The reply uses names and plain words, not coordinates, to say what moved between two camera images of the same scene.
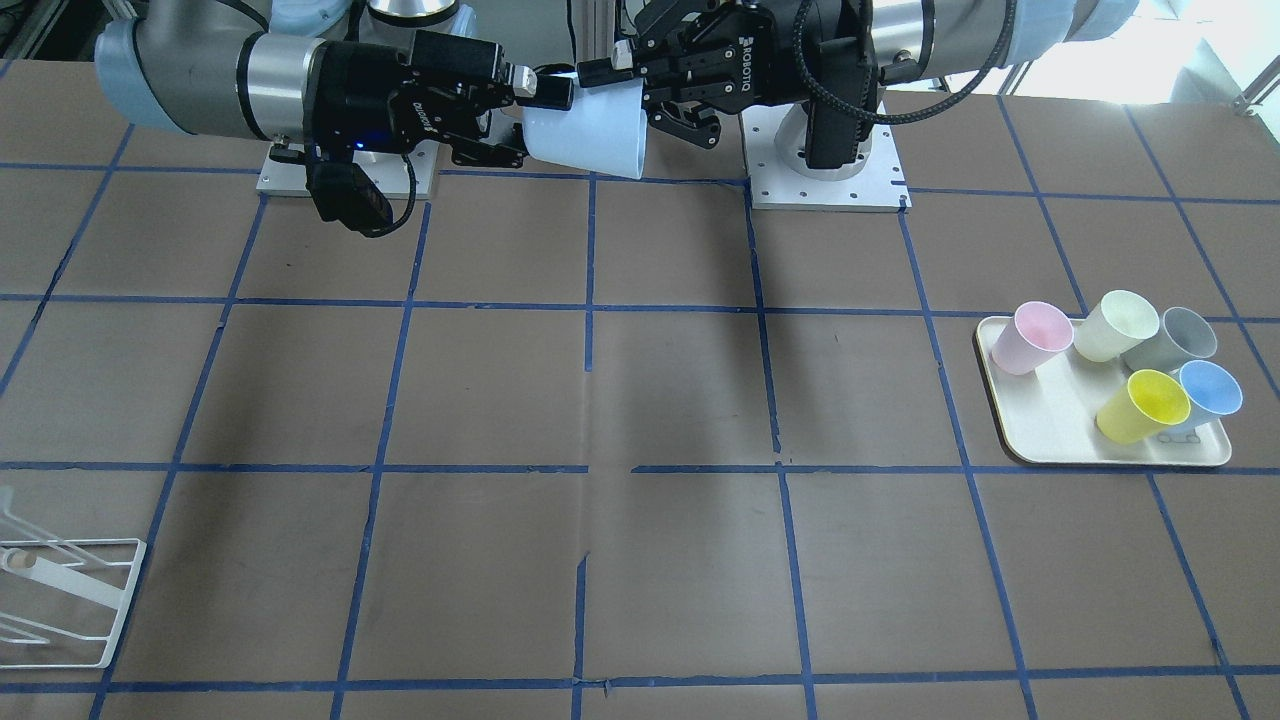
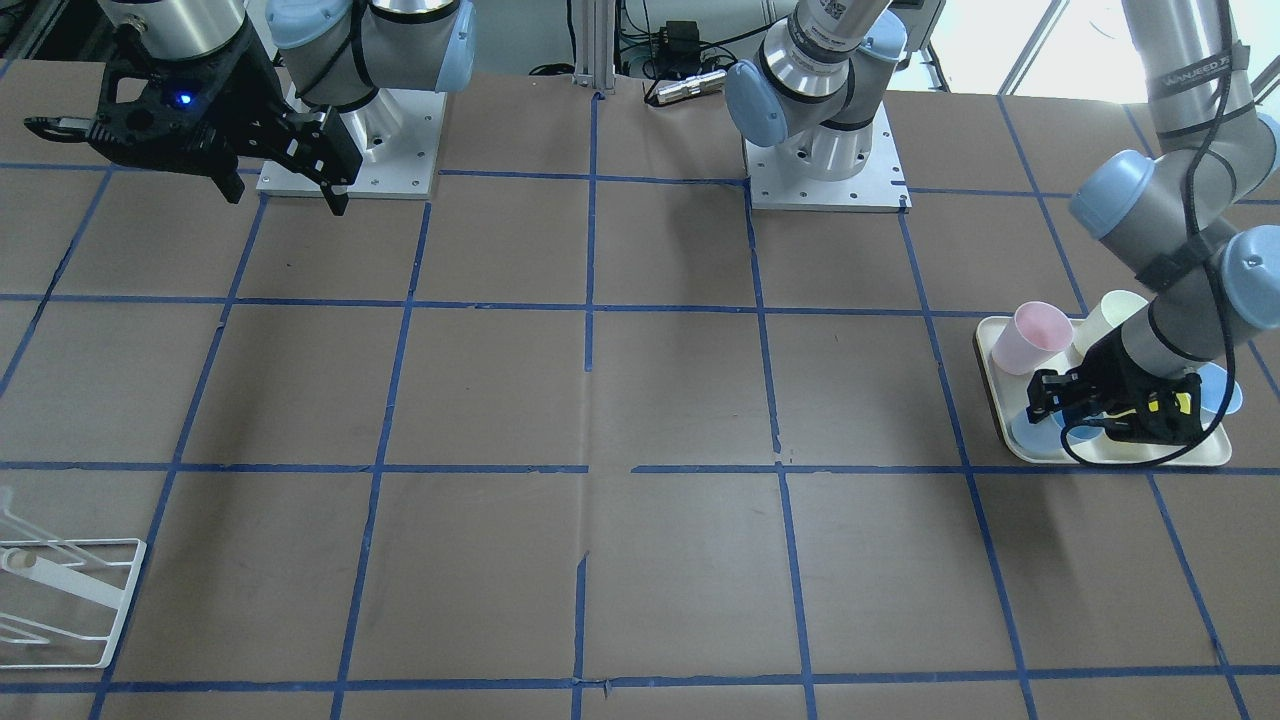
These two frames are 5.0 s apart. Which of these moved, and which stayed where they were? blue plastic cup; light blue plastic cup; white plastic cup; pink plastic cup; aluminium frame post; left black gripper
Moved: light blue plastic cup; left black gripper
Stayed: blue plastic cup; white plastic cup; pink plastic cup; aluminium frame post
